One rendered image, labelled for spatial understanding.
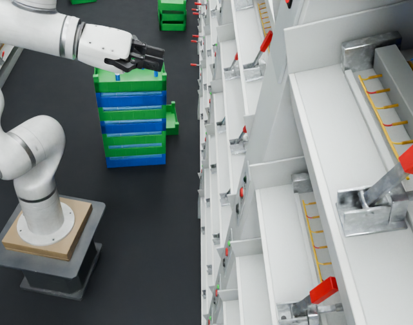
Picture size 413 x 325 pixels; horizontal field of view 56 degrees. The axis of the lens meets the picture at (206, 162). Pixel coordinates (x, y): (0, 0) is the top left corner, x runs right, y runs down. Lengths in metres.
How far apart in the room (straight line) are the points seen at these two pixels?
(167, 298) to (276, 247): 1.20
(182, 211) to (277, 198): 1.36
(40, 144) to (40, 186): 0.15
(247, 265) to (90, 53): 0.51
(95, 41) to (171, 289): 1.11
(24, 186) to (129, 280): 0.64
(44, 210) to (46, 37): 0.66
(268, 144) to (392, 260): 0.24
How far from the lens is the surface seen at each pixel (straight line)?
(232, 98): 0.97
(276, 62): 0.45
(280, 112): 0.44
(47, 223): 1.40
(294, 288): 0.46
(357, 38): 0.41
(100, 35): 0.86
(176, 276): 1.69
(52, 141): 1.20
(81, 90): 2.54
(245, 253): 0.68
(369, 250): 0.28
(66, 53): 0.85
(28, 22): 0.85
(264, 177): 0.52
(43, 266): 1.46
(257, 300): 0.65
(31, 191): 1.28
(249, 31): 0.85
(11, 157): 1.15
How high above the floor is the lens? 1.52
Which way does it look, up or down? 47 degrees down
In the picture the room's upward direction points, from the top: 7 degrees clockwise
